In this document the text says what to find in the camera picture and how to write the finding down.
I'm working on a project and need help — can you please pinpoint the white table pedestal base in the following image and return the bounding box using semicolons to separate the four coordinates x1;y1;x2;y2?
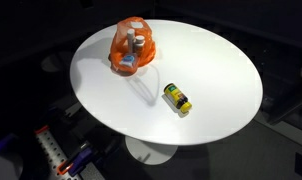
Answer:
124;134;179;166

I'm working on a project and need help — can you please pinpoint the blue mentos candy container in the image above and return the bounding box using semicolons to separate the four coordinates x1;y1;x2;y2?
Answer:
118;53;139;73

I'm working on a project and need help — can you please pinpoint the orange plastic bag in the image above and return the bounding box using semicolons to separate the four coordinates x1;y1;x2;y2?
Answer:
109;16;157;77

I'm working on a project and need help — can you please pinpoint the grey round object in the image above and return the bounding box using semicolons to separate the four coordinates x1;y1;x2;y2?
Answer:
0;151;24;180

